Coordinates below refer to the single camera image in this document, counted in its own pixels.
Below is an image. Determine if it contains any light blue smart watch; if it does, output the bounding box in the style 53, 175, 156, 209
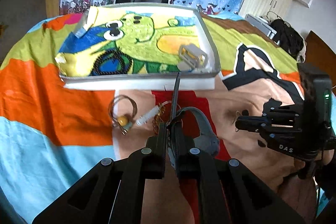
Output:
169, 73, 220, 157

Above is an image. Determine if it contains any small silver ring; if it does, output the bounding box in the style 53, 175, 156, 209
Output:
232, 110, 244, 132

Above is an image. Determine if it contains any bangle with yellow bead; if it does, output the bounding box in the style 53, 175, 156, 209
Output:
108, 94, 138, 135

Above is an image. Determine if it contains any gold chain necklace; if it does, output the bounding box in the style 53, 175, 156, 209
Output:
152, 100, 182, 136

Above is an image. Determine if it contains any white hair clip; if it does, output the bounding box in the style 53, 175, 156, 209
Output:
135, 105, 160, 126

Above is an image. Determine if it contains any beige plastic hair clip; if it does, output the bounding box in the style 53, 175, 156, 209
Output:
177, 44, 209, 72

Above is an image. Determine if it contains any colourful cartoon bed cover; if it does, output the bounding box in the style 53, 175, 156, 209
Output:
1, 15, 315, 223

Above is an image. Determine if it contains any dark clothes pile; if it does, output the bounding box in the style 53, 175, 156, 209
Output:
270, 19, 306, 63

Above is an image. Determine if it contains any white tray with frog towel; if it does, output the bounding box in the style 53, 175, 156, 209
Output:
55, 3, 221, 90

